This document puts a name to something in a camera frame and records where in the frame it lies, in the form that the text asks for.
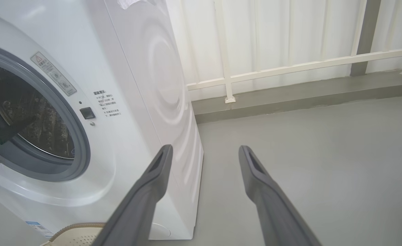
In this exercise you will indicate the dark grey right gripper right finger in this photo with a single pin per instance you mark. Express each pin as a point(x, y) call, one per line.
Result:
point(276, 212)

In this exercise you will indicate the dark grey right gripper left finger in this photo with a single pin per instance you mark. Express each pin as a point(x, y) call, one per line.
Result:
point(136, 208)

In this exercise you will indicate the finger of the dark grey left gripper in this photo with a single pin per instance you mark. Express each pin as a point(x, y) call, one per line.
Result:
point(16, 128)

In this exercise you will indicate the white front-load washing machine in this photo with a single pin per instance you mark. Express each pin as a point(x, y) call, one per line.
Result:
point(129, 85)

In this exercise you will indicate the cream perforated laundry basket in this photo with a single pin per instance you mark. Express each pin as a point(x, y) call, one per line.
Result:
point(78, 235)

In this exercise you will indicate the grey warning sticker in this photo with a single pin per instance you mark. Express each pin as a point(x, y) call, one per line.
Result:
point(54, 73)

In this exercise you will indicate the blue energy label sticker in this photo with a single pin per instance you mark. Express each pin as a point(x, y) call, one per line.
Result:
point(38, 229)

